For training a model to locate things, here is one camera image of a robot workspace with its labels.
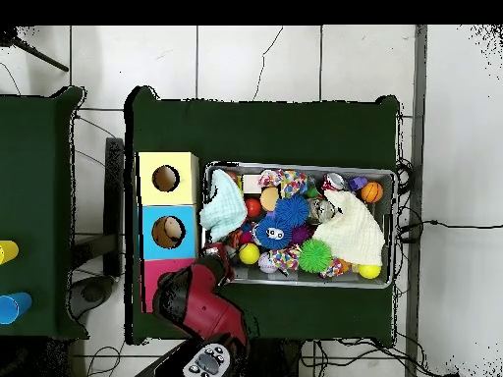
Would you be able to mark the light blue quilted cloth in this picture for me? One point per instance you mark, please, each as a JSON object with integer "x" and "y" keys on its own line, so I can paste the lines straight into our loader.
{"x": 224, "y": 208}

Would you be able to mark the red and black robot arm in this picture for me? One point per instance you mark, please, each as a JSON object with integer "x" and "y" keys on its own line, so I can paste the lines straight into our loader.
{"x": 204, "y": 306}

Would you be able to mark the wooden box with three holes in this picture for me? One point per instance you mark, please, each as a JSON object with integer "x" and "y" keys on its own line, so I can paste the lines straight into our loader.
{"x": 184, "y": 196}

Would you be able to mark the blue spiky ball with eyes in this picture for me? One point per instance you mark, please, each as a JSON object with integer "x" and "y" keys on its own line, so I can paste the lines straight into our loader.
{"x": 274, "y": 232}

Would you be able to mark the red rubber ball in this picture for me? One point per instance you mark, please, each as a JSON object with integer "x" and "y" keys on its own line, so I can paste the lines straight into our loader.
{"x": 253, "y": 208}

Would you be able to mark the blue spiky rubber ball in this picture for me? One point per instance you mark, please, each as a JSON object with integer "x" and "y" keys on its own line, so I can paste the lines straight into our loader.
{"x": 291, "y": 210}

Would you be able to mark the green spiky rubber ball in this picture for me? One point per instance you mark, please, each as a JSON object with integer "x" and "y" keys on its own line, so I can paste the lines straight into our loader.
{"x": 315, "y": 256}

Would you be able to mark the colourful patterned cloth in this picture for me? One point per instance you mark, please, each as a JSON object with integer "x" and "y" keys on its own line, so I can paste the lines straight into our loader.
{"x": 292, "y": 182}

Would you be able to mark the cream quilted cloth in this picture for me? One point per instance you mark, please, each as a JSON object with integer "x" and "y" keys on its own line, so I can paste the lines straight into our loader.
{"x": 353, "y": 231}

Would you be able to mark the black metal stand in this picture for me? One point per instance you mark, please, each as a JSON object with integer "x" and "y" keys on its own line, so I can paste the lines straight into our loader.
{"x": 114, "y": 196}

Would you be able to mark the red soda can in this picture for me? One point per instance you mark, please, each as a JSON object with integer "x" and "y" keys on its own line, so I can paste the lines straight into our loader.
{"x": 334, "y": 182}

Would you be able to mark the dark green table cloth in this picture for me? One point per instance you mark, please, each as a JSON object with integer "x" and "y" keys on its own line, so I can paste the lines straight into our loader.
{"x": 35, "y": 176}
{"x": 255, "y": 133}

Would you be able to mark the yellow ball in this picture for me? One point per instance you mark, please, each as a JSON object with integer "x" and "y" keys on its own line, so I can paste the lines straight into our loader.
{"x": 368, "y": 271}

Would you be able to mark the orange toy basketball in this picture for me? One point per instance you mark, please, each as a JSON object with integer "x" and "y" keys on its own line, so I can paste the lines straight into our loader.
{"x": 371, "y": 192}

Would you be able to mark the blue cylinder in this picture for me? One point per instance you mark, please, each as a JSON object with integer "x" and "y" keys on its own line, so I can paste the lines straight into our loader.
{"x": 13, "y": 308}

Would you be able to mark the yellow cylinder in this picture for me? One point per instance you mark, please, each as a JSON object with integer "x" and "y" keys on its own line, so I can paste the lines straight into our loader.
{"x": 8, "y": 252}

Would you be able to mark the black tripod leg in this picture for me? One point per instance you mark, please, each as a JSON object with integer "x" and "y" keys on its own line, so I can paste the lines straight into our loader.
{"x": 39, "y": 57}

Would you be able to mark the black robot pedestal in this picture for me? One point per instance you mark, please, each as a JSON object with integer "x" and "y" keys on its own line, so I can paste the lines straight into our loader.
{"x": 275, "y": 361}

